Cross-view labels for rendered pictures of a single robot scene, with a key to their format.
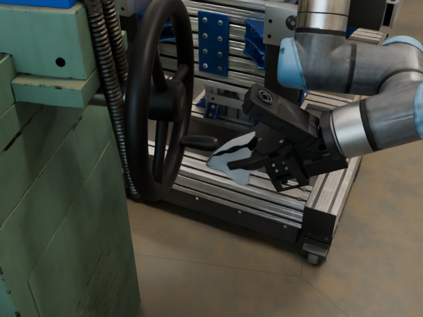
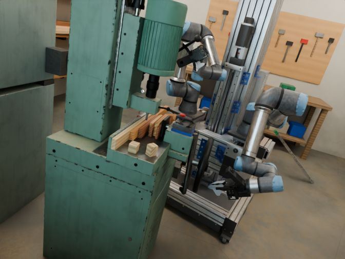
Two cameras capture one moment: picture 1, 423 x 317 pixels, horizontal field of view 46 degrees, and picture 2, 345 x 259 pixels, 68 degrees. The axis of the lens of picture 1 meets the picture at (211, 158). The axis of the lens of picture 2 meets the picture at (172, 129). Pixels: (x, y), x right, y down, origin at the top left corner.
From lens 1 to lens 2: 0.63 m
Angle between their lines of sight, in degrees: 16
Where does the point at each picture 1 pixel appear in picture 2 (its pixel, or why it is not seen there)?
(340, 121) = (251, 182)
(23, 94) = (170, 154)
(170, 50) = not seen: hidden behind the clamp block
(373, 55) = (262, 166)
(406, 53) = (271, 168)
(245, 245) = (197, 229)
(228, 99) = not seen: hidden behind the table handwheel
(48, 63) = (179, 148)
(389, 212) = (255, 230)
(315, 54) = (246, 162)
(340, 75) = (252, 169)
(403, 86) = (269, 176)
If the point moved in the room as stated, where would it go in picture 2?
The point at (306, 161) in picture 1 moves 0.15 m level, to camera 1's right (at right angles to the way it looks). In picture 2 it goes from (238, 192) to (268, 199)
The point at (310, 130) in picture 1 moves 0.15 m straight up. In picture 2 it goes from (242, 182) to (252, 156)
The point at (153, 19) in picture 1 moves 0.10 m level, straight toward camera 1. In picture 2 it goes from (210, 144) to (213, 154)
